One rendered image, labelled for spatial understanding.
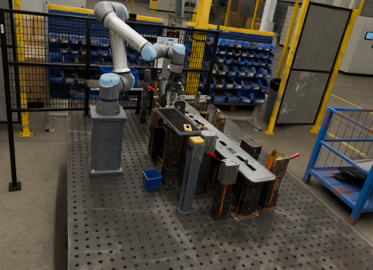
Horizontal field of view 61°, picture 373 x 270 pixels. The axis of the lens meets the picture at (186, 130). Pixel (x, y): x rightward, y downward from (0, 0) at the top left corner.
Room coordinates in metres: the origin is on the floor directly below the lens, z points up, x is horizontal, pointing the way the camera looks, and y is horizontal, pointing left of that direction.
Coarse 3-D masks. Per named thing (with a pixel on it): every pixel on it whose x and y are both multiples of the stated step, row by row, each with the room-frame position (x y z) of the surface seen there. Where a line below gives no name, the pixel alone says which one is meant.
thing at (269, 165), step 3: (273, 150) 1.67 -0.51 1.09; (276, 150) 1.65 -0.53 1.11; (273, 153) 1.65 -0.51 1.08; (276, 153) 1.64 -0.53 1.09; (270, 156) 1.67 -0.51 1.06; (273, 156) 1.64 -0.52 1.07; (276, 156) 1.65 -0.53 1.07; (270, 159) 1.66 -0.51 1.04; (273, 159) 1.64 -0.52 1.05; (267, 162) 1.67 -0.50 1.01; (270, 162) 1.65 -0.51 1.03; (273, 162) 1.64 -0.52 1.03; (267, 165) 1.65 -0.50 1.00; (270, 165) 1.64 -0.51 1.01; (267, 168) 1.65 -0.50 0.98; (270, 168) 1.64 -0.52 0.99
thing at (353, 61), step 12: (360, 24) 11.74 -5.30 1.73; (372, 24) 11.75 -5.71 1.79; (360, 36) 11.62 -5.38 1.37; (372, 36) 11.79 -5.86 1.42; (348, 48) 11.90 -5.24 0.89; (360, 48) 11.70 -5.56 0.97; (372, 48) 11.91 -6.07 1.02; (348, 60) 11.74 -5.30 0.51; (360, 60) 11.77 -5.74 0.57; (372, 60) 11.99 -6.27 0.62; (348, 72) 11.64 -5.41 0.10; (360, 72) 11.85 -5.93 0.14; (372, 72) 12.07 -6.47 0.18
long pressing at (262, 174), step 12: (192, 108) 2.44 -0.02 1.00; (192, 120) 2.17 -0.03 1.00; (204, 120) 2.22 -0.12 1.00; (216, 132) 2.03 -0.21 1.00; (216, 144) 1.83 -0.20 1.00; (228, 144) 1.86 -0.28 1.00; (228, 156) 1.69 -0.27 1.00; (240, 156) 1.72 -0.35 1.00; (240, 168) 1.56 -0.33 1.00; (264, 168) 1.61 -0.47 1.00; (252, 180) 1.46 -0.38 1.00; (264, 180) 1.49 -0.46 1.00
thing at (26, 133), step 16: (0, 0) 3.32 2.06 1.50; (16, 0) 3.35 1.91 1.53; (16, 16) 3.35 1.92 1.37; (16, 32) 3.35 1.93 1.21; (0, 48) 3.32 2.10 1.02; (0, 64) 3.31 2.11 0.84; (0, 80) 3.32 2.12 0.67; (16, 80) 3.36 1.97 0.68; (0, 96) 3.32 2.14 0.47; (0, 112) 3.31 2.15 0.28; (16, 112) 3.37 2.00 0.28
